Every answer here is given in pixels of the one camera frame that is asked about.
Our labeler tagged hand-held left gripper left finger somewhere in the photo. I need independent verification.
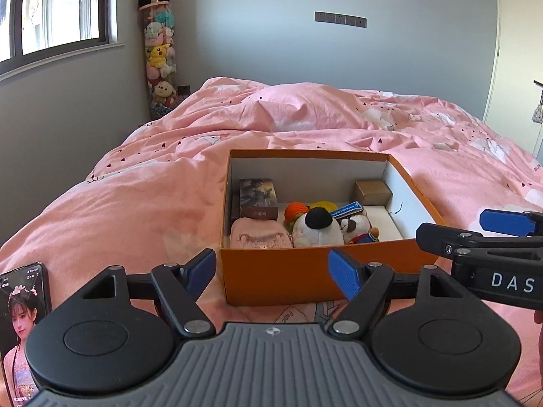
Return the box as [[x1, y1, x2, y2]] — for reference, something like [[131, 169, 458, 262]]
[[57, 249, 217, 339]]

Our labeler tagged orange green crocheted toy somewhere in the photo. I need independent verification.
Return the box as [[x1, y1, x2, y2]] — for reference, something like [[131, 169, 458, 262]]
[[282, 202, 310, 234]]

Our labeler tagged orange dog plush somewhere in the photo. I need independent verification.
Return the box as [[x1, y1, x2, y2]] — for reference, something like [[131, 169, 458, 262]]
[[339, 214, 381, 245]]

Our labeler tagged orange cardboard box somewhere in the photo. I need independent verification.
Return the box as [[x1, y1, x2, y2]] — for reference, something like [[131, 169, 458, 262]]
[[220, 149, 448, 307]]

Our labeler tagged dark printed box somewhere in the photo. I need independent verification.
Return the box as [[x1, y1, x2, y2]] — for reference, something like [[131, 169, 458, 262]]
[[239, 178, 279, 221]]

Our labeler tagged white door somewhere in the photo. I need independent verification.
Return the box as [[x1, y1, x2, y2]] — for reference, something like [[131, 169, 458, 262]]
[[483, 0, 543, 162]]

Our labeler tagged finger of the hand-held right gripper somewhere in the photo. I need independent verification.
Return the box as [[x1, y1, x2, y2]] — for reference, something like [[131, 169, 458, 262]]
[[479, 209, 543, 238], [416, 222, 543, 258]]

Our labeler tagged grey wall switch panel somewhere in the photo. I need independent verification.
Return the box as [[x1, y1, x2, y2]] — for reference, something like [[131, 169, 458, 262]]
[[314, 11, 368, 27]]

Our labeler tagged small brown cardboard box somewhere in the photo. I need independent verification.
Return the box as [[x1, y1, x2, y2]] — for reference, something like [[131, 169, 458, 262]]
[[354, 179, 393, 208]]

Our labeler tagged window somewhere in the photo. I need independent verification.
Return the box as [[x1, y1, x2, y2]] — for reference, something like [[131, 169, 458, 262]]
[[0, 0, 126, 81]]

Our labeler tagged pink cloud print duvet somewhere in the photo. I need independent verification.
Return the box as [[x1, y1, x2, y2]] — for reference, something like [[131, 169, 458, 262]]
[[0, 77, 543, 407]]

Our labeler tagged pink garment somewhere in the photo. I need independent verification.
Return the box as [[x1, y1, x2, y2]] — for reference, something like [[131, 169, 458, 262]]
[[229, 217, 294, 250]]

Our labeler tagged clear tube of plush toys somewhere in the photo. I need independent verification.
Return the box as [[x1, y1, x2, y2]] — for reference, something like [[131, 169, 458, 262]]
[[142, 2, 184, 121]]

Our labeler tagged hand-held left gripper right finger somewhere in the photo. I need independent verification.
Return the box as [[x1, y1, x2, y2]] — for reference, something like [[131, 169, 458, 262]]
[[327, 249, 488, 340]]

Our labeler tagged white box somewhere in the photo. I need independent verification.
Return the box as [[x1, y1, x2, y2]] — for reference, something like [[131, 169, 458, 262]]
[[366, 204, 406, 242]]

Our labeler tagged black smartphone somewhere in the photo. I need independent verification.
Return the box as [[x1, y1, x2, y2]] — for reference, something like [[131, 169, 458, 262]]
[[0, 261, 54, 395]]

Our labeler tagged pink striped white plush doll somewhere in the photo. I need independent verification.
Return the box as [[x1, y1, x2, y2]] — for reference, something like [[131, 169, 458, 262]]
[[291, 207, 345, 249]]

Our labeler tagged blue packet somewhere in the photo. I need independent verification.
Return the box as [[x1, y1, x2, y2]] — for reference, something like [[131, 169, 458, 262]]
[[330, 201, 366, 221]]

